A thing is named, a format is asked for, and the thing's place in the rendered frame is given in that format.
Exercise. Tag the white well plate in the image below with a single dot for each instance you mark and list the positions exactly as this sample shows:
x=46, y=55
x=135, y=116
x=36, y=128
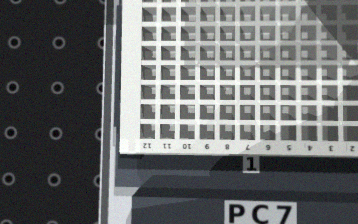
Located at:
x=239, y=78

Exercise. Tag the black perforated plate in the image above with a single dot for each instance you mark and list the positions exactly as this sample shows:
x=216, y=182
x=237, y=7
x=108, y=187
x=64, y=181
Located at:
x=51, y=84

